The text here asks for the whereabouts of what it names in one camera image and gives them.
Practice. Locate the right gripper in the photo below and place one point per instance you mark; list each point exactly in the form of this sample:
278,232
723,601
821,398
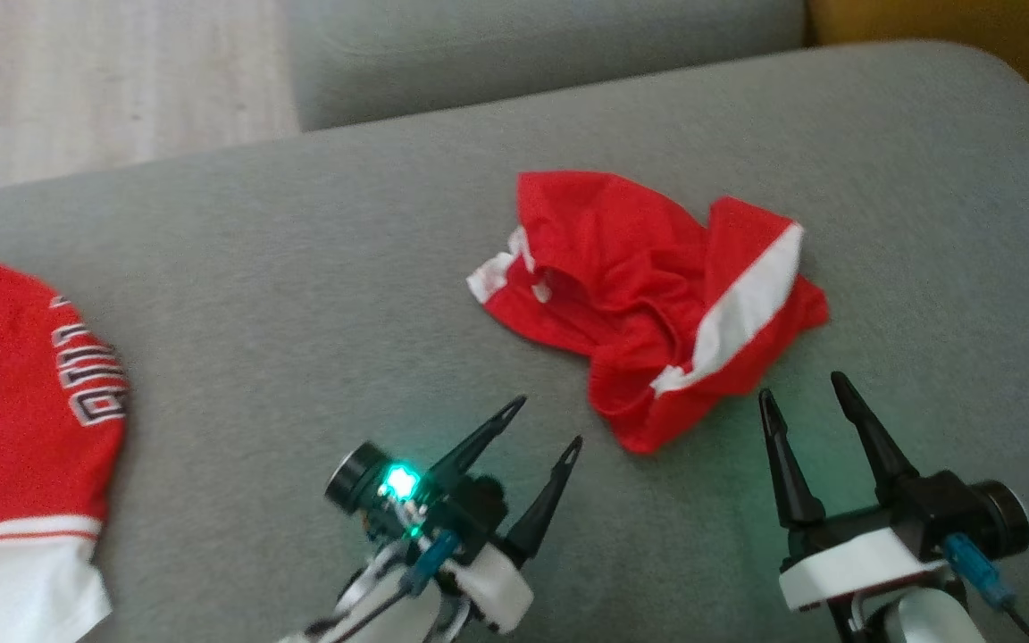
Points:
872,549

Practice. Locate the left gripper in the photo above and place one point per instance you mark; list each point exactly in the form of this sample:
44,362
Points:
470,518

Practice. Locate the red shorts with white stripe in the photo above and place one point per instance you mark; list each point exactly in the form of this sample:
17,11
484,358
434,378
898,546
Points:
622,268

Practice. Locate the red Bulls basketball jersey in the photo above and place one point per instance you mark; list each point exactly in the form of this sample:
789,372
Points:
23,446

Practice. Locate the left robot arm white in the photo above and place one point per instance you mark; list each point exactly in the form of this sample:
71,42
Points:
389,616

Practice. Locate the grey fabric sofa seat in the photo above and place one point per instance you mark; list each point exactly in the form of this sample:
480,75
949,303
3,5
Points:
300,295

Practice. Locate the grey sofa cushion block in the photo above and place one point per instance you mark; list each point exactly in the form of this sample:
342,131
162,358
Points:
523,54

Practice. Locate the yellow upholstered furniture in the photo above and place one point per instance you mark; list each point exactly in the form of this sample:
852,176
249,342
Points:
952,27

